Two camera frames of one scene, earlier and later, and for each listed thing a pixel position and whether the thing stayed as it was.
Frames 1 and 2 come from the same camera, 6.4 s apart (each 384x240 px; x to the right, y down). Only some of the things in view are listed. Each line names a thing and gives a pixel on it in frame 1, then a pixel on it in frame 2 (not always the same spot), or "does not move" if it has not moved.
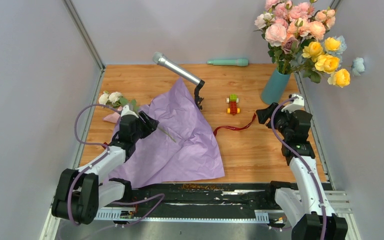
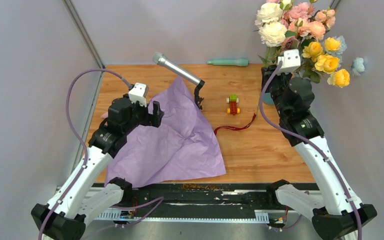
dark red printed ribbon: x=241 y=128 does not move
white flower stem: x=115 y=99 to x=272 y=32
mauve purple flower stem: x=289 y=45 does not move
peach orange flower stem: x=324 y=19 does not move
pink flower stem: x=303 y=10 does not move
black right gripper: x=263 y=114 to x=265 y=71
